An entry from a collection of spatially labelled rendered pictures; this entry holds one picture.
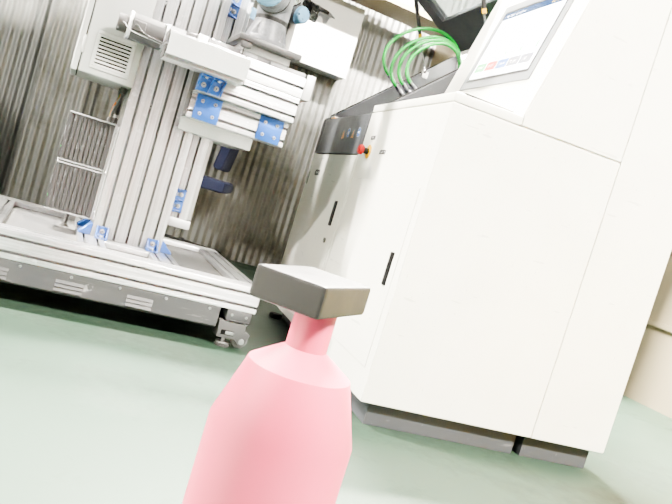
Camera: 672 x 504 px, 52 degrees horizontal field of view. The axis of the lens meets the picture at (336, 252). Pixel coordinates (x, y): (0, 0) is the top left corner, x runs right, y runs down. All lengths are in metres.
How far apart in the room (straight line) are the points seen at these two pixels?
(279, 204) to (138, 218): 2.50
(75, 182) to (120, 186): 0.16
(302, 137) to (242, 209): 0.67
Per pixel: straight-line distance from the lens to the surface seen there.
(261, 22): 2.52
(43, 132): 4.68
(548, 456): 2.39
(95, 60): 2.54
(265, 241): 5.01
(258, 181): 4.94
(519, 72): 2.28
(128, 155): 2.58
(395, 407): 2.05
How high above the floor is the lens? 0.58
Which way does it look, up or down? 4 degrees down
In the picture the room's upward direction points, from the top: 17 degrees clockwise
